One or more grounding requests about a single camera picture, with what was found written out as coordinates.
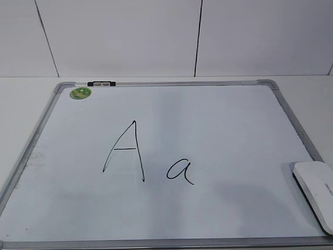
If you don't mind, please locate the white board eraser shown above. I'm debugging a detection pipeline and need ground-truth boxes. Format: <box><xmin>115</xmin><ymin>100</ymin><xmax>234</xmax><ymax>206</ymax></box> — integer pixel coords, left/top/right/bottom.
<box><xmin>293</xmin><ymin>161</ymin><xmax>332</xmax><ymax>235</ymax></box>

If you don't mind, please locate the green round magnet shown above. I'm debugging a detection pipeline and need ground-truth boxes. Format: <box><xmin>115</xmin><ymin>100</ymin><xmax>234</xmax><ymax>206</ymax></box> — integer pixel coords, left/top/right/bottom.
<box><xmin>70</xmin><ymin>87</ymin><xmax>92</xmax><ymax>100</ymax></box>

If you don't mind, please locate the white board with grey frame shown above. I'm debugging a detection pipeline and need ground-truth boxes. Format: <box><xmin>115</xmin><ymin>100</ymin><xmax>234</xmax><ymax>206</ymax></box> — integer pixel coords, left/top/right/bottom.
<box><xmin>1</xmin><ymin>80</ymin><xmax>332</xmax><ymax>249</ymax></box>

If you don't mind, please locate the black hanging clip on frame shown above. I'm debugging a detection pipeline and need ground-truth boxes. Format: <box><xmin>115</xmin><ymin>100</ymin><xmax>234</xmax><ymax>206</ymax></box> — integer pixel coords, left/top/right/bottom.
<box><xmin>87</xmin><ymin>81</ymin><xmax>116</xmax><ymax>86</ymax></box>

